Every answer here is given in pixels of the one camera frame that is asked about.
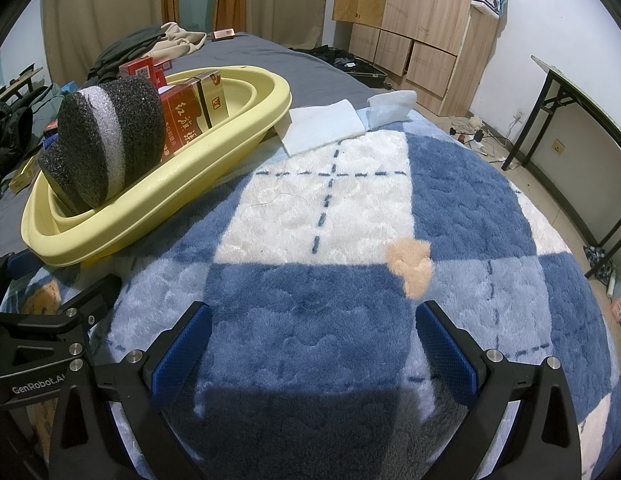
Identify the black jacket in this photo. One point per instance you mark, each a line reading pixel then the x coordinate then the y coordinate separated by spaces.
pixel 10 130

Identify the wooden wardrobe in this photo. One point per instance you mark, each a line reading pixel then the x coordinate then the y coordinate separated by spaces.
pixel 425 5

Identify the beige cloth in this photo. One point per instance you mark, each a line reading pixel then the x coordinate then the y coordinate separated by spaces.
pixel 180 40

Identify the yellow plastic basin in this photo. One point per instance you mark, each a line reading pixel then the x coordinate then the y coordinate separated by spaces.
pixel 190 180

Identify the white folded cloth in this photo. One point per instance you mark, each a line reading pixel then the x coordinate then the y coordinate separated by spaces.
pixel 320 127

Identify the black foam cylinder white stripe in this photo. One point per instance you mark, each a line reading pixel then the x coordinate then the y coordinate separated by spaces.
pixel 105 135

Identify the black folding table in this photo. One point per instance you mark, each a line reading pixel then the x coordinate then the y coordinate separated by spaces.
pixel 590 105

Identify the dark checked cloth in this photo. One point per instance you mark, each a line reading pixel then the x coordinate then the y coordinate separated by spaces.
pixel 598 257

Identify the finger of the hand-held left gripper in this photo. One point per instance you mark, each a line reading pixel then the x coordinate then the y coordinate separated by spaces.
pixel 98 295
pixel 25 262

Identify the blue and white checked blanket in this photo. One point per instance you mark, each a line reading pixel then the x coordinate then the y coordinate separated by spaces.
pixel 340 285

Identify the wall socket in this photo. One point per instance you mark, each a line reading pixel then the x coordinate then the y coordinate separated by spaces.
pixel 518 116
pixel 558 146

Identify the red and white box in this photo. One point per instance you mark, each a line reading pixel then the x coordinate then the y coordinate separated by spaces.
pixel 140 69

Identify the beige curtain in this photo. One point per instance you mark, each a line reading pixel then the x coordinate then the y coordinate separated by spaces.
pixel 90 5

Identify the white paper roll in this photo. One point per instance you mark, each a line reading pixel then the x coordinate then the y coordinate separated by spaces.
pixel 611 284

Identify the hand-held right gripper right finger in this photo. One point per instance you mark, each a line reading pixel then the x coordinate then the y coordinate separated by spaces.
pixel 450 355

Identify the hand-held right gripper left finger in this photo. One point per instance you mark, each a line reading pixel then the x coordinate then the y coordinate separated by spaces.
pixel 180 355

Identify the pink flat box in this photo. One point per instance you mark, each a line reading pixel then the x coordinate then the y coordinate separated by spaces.
pixel 224 34

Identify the dark clothes pile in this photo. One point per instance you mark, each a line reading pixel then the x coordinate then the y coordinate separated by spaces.
pixel 125 47

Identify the white power strip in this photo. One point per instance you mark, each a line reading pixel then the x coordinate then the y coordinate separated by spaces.
pixel 473 136

